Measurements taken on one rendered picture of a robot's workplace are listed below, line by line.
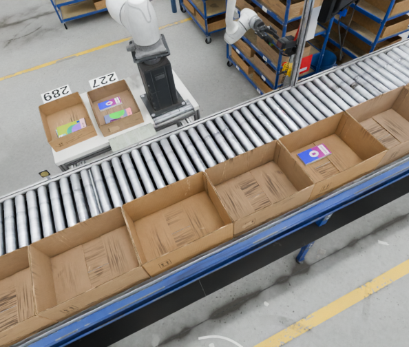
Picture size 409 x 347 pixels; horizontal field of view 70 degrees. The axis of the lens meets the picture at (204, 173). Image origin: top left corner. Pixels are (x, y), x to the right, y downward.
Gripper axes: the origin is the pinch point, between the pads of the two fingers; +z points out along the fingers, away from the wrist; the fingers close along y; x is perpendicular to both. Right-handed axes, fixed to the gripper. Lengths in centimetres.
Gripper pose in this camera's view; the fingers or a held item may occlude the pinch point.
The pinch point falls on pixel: (273, 38)
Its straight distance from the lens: 230.0
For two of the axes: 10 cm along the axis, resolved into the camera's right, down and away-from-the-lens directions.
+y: 9.1, -3.9, 1.8
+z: 4.2, 7.3, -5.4
